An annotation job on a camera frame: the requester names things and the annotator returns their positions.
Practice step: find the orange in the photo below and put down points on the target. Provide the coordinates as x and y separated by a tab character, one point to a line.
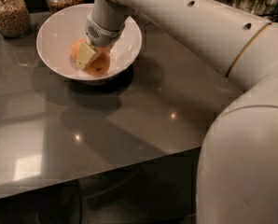
100	66
75	48

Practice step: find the large glass cereal jar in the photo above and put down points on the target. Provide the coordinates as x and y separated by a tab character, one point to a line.
14	18

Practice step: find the glass shaker right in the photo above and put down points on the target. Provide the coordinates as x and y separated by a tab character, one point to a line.
270	6

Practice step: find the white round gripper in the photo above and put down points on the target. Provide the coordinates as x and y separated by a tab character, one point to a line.
102	35

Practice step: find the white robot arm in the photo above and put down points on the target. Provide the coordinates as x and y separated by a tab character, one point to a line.
237	178

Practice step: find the white ceramic bowl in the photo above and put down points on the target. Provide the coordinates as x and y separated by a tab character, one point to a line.
62	29

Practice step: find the table pedestal base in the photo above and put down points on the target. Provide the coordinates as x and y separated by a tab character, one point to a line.
61	204

